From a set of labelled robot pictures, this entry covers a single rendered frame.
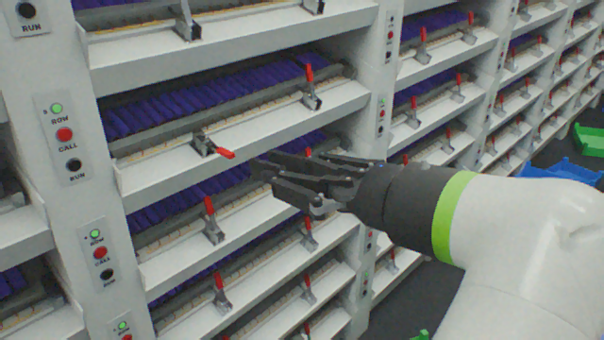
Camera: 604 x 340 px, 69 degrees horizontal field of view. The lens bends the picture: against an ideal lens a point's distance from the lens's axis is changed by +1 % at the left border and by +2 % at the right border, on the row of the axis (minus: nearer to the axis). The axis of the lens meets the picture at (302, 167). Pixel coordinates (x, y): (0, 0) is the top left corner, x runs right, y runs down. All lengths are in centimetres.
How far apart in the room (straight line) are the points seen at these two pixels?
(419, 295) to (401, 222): 134
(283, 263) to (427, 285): 86
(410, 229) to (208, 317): 62
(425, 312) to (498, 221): 134
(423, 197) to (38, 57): 44
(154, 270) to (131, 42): 38
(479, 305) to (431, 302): 139
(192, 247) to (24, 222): 29
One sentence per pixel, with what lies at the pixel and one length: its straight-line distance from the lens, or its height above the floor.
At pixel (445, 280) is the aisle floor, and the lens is 185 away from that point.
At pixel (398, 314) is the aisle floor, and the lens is 168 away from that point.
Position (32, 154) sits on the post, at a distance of 61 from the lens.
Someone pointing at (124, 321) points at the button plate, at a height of 67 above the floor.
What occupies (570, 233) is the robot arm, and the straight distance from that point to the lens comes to 38.
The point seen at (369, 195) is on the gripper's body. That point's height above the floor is 98.
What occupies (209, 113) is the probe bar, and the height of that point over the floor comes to 93.
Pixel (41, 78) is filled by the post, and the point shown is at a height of 107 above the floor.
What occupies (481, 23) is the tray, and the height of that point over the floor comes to 92.
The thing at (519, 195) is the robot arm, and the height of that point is 104.
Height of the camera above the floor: 124
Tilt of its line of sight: 30 degrees down
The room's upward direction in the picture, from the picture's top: straight up
